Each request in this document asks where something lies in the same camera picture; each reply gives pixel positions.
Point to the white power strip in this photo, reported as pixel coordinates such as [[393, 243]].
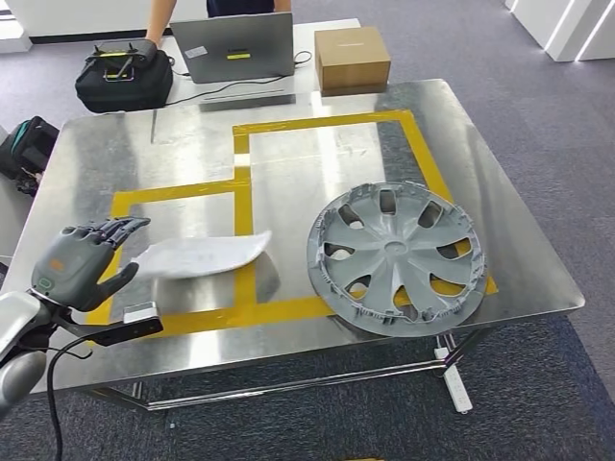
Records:
[[456, 388]]

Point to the person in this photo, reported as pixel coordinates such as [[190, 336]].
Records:
[[161, 19]]

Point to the grey laptop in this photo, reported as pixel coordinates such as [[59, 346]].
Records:
[[230, 48]]

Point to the black yellow controller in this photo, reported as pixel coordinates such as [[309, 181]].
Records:
[[120, 57]]

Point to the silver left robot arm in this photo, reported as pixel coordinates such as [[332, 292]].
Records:
[[19, 382]]

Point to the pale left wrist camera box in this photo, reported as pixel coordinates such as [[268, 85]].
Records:
[[140, 313]]

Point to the brown cardboard box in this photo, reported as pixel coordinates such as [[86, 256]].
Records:
[[353, 60]]

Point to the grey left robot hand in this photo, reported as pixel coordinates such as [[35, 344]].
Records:
[[72, 270]]

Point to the black teal bag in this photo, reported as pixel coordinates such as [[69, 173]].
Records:
[[29, 149]]

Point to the stainless steel workbench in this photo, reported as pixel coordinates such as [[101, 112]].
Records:
[[505, 191]]

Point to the grey wheel hubcap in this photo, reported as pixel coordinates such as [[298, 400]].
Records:
[[399, 254]]

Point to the white curved plastic part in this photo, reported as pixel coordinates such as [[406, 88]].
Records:
[[202, 254]]

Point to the white lit plinth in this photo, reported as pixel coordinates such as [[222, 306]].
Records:
[[552, 25]]

